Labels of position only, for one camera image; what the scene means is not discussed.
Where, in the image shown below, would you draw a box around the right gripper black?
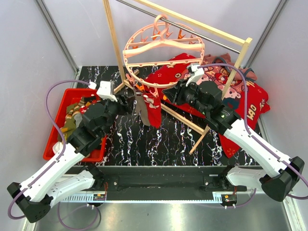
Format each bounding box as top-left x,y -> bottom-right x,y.
163,77 -> 209,116

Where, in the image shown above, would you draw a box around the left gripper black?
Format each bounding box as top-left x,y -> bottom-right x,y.
100,92 -> 135,136

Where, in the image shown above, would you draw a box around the pink clip holding red sock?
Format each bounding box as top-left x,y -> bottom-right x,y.
149,88 -> 159,98

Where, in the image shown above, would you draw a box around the orange clip holding sock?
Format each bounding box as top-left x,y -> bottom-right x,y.
134,84 -> 146,93

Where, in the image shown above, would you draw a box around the red cat pattern sock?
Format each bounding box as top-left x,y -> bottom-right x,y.
143,93 -> 162,128

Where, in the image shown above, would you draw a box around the pink round clip hanger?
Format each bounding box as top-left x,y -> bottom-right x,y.
123,14 -> 205,88

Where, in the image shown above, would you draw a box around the beige sock maroon striped cuff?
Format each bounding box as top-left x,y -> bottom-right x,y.
134,90 -> 144,114

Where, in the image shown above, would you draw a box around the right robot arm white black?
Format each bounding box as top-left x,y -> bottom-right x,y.
163,81 -> 305,202

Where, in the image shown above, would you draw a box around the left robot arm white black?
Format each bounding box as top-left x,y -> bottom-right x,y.
7,94 -> 135,223

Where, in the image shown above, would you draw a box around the black argyle sock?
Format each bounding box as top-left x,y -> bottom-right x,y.
78,95 -> 96,108

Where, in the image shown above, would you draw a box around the olive green striped sock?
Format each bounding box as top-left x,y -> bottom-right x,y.
60,103 -> 83,141

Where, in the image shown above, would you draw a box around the red cartoon patterned blanket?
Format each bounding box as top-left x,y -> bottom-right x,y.
145,53 -> 270,159

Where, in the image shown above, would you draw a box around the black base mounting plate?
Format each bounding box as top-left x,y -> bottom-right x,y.
78,164 -> 247,200

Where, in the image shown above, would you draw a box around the pink grey garment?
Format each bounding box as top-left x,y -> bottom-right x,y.
203,53 -> 257,82

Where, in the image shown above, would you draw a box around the red plastic bin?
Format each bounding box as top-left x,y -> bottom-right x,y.
42,88 -> 115,162

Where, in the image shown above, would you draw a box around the white sock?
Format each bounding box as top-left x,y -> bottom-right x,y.
52,141 -> 63,154

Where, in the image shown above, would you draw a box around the metal rack rod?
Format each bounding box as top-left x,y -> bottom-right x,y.
116,0 -> 240,54

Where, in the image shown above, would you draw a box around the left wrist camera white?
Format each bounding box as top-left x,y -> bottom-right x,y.
96,81 -> 117,102

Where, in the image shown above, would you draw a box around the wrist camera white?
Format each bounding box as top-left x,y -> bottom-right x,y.
186,63 -> 204,87
96,81 -> 117,102

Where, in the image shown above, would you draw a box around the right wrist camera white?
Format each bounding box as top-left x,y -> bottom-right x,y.
186,63 -> 204,87

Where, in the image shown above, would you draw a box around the wooden clothes rack frame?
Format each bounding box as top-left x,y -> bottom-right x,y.
102,0 -> 253,154

